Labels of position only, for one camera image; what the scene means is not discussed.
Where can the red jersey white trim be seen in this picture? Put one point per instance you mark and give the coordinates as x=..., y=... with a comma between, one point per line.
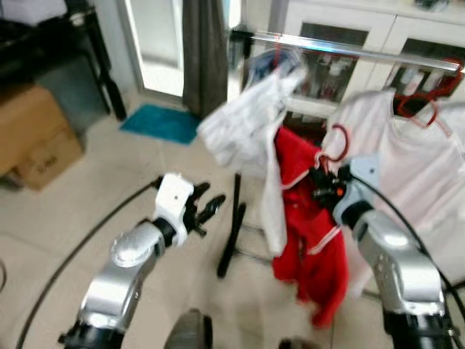
x=312, y=247

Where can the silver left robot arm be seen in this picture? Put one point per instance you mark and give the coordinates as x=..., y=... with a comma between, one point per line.
x=116, y=283

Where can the teal floor mat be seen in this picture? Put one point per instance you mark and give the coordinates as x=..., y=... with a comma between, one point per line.
x=160, y=123

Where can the white striped garment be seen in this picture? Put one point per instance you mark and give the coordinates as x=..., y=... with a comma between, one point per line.
x=247, y=123

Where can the plain white T-shirt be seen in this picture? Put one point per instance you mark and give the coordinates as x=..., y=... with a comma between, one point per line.
x=407, y=174

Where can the grey robot left leg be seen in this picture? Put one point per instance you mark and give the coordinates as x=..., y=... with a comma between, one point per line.
x=189, y=331

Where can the grey robot leg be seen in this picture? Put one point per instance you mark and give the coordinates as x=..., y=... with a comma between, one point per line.
x=189, y=331
x=298, y=345

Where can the dark grey curtain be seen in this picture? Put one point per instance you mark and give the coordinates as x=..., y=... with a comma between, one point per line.
x=203, y=58

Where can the white framed glass door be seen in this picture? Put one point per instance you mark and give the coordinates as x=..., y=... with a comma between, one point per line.
x=156, y=43

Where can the grey robot right leg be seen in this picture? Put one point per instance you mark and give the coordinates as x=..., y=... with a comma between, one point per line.
x=298, y=345

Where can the dark grey storage box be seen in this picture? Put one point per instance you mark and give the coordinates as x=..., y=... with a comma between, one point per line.
x=73, y=94

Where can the white glass-door display cabinet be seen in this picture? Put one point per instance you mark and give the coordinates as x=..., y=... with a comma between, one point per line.
x=385, y=22

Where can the plain brown cardboard box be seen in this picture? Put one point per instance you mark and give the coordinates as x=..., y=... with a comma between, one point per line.
x=29, y=123

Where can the black metal stand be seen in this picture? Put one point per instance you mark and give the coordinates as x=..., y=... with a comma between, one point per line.
x=43, y=43

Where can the white plastic box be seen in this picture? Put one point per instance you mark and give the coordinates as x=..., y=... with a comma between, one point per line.
x=29, y=9

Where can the pale blue right wrist camera mount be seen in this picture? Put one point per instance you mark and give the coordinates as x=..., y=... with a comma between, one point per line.
x=360, y=174

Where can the clothes rack silver rail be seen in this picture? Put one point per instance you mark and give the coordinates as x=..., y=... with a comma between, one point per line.
x=349, y=47

